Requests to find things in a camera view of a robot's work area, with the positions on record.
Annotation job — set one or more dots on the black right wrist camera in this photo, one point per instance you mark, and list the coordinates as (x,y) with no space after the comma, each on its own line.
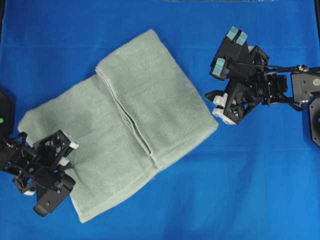
(232,59)

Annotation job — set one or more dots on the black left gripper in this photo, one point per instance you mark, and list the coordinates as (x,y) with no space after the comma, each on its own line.
(26,162)

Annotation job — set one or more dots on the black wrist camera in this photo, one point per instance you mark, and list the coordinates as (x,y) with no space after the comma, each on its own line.
(232,59)
(53,195)

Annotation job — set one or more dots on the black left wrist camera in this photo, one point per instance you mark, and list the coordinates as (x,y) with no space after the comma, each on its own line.
(53,195)

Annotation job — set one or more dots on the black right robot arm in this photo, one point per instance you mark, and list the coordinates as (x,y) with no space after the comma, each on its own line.
(303,85)

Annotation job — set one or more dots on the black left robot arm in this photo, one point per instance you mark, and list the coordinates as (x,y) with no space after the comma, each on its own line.
(7,116)

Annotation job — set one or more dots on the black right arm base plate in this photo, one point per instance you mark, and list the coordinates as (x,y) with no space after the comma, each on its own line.
(311,123)

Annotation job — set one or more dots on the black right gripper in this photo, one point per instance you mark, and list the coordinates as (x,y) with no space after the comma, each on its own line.
(264,86)

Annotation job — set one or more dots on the blue table cloth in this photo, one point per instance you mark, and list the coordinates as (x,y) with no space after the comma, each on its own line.
(259,180)

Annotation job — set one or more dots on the light green bath towel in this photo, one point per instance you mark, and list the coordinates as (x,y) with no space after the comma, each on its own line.
(136,116)

